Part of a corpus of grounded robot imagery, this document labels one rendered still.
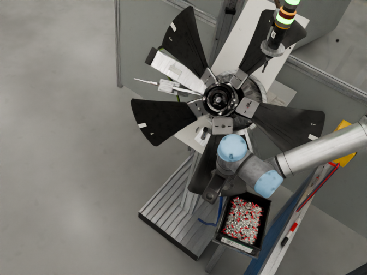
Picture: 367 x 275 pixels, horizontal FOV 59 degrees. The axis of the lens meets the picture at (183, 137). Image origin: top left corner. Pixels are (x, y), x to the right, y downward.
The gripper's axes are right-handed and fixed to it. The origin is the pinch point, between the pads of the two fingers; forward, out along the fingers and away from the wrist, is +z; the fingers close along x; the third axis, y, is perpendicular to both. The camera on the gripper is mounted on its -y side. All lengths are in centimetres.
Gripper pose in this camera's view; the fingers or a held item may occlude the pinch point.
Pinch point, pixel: (220, 187)
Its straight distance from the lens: 121.0
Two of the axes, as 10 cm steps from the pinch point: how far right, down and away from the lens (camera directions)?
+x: -8.1, -5.2, 2.7
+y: 5.9, -7.5, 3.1
